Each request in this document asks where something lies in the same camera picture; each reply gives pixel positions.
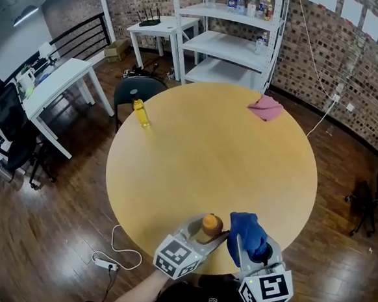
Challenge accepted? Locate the cardboard box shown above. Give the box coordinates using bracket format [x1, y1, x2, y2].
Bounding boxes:
[103, 37, 132, 65]

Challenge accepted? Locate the black router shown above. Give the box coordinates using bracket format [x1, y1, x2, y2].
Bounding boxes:
[134, 5, 163, 29]

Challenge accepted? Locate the metal trash bin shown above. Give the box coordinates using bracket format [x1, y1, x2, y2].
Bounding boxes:
[0, 161, 18, 183]

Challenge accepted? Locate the row of assorted bottles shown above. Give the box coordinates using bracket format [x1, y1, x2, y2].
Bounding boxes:
[202, 0, 275, 21]

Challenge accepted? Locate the white power strip with cable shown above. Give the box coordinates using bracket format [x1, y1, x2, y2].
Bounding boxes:
[90, 221, 146, 271]

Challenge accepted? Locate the white metal shelving unit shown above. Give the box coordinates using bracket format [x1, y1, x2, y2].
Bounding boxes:
[163, 0, 290, 96]

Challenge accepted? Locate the black metal railing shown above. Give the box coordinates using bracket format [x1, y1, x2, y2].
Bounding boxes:
[0, 5, 118, 206]

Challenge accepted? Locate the clear water bottle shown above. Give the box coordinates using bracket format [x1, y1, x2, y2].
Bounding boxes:
[254, 31, 270, 56]

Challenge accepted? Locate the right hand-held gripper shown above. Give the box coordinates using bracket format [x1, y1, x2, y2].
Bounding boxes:
[231, 233, 297, 302]

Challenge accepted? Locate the person's left forearm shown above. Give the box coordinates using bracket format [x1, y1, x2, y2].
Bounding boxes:
[108, 266, 170, 302]

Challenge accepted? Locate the black folding chair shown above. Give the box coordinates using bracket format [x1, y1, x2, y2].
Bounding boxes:
[110, 74, 169, 138]

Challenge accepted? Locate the black floor cable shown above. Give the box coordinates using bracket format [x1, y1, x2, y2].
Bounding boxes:
[100, 267, 118, 302]

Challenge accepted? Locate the white paper sheet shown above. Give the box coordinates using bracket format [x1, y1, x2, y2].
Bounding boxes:
[307, 0, 338, 12]

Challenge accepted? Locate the white plant pot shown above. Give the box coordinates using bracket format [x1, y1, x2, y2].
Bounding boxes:
[16, 65, 36, 87]

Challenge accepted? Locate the white hanging wall cable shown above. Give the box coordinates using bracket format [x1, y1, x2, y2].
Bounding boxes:
[286, 0, 350, 142]

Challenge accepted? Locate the small white table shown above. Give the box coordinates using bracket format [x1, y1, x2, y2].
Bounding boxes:
[122, 11, 201, 83]

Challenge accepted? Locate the white desk lamp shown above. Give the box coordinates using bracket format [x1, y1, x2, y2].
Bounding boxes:
[37, 41, 60, 61]

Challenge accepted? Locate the black mesh office chair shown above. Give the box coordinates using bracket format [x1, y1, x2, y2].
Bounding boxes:
[0, 75, 65, 192]

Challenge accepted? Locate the person's black printed shirt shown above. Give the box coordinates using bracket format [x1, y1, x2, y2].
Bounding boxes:
[82, 264, 284, 302]

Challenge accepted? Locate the blue cloth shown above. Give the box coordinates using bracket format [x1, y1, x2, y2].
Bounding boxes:
[224, 210, 271, 270]

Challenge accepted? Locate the long white desk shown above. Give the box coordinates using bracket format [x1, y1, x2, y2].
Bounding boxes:
[11, 54, 119, 164]

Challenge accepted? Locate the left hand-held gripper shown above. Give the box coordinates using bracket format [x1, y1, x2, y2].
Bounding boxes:
[151, 209, 231, 284]

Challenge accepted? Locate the brown bottle with orange cap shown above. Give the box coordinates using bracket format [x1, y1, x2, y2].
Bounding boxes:
[199, 212, 225, 245]

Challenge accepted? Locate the pink cloth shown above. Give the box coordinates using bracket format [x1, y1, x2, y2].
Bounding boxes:
[246, 92, 285, 124]

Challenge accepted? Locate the yellow juice bottle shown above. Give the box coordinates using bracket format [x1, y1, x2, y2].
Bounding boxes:
[130, 97, 153, 129]

